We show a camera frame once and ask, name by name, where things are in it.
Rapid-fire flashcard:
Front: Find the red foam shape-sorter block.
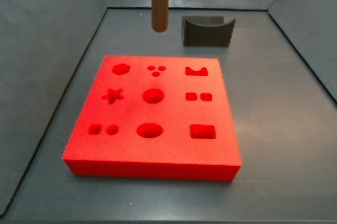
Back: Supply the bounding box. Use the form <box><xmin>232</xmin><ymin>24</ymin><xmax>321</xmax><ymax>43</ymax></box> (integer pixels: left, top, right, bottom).
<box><xmin>63</xmin><ymin>56</ymin><xmax>242</xmax><ymax>181</ymax></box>

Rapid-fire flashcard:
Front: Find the black curved peg holder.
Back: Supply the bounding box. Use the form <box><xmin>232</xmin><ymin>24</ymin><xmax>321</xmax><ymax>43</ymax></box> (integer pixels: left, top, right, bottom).
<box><xmin>181</xmin><ymin>16</ymin><xmax>236</xmax><ymax>47</ymax></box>

